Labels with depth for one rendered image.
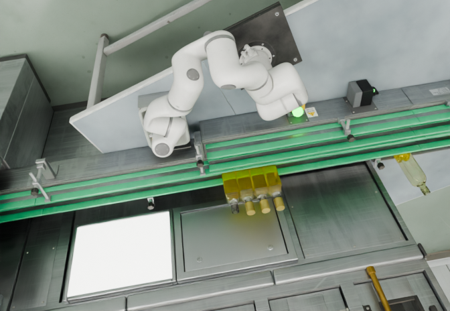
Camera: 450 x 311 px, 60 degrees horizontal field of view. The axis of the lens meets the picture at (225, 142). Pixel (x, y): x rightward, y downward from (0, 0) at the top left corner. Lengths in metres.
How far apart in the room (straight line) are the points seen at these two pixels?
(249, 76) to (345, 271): 0.86
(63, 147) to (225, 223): 1.03
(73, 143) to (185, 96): 1.26
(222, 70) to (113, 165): 0.87
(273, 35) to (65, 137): 1.34
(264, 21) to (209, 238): 0.87
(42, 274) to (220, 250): 0.73
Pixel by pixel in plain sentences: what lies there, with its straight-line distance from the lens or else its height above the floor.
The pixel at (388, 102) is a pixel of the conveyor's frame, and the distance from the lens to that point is 1.81.
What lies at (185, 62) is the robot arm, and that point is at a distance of 1.11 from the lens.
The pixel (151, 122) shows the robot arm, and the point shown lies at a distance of 1.30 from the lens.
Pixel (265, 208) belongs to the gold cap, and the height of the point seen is 1.16.
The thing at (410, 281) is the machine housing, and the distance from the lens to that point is 1.67.
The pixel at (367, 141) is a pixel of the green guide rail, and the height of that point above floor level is 0.95.
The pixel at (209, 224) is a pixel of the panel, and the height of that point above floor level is 1.09.
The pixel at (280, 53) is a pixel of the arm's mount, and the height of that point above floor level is 0.77.
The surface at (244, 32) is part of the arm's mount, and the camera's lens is 1.46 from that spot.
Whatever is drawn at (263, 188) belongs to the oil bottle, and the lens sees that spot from 1.58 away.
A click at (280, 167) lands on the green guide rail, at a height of 0.93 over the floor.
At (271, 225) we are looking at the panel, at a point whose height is 1.15.
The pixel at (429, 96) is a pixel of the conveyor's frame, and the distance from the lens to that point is 1.89.
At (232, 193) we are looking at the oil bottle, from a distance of 1.58.
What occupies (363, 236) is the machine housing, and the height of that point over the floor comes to 1.25.
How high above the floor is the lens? 2.04
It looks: 45 degrees down
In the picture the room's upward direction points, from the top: 168 degrees clockwise
